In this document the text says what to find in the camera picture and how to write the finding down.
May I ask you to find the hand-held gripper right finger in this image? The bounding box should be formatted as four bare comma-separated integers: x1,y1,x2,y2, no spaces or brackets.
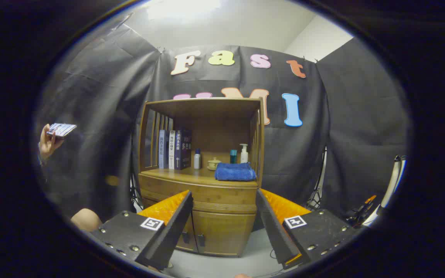
255,188,362,270

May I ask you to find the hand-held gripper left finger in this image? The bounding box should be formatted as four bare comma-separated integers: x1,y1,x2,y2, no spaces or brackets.
90,189,194,271

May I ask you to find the wooden drawer with black knob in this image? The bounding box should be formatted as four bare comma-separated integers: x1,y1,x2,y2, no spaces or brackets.
139,176,258,214

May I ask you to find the wooden cabinet door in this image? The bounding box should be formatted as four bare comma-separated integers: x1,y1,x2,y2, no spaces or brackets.
176,212,199,253
192,210,256,257

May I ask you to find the wooden countertop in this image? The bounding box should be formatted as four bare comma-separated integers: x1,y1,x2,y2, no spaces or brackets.
141,167,260,188

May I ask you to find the wooden cabinet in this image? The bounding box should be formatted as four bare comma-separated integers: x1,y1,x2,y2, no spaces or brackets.
138,97,265,257

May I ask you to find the black tripod stand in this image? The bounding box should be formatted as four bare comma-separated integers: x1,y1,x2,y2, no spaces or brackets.
130,170,143,211
307,147,327,211

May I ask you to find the folded blue towel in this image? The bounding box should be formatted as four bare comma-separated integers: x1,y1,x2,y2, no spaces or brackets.
214,162,257,182

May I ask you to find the white book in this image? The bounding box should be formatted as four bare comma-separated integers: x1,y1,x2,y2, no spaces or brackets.
168,130,176,170

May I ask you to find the light blue book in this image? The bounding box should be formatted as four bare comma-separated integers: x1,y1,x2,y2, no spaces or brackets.
158,129,169,169

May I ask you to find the dark blue book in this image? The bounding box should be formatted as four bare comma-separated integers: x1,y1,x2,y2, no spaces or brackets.
175,129,192,170

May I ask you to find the person's bare knee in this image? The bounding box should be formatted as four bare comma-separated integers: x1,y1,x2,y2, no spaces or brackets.
71,208,102,232

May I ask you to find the black and orange tool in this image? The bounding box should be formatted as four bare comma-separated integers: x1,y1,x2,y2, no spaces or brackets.
346,195,377,226

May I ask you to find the smartphone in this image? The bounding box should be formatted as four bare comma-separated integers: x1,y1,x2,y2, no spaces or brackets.
47,123,77,138

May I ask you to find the white curved frame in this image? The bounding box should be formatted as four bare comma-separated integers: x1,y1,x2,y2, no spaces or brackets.
363,154,406,226

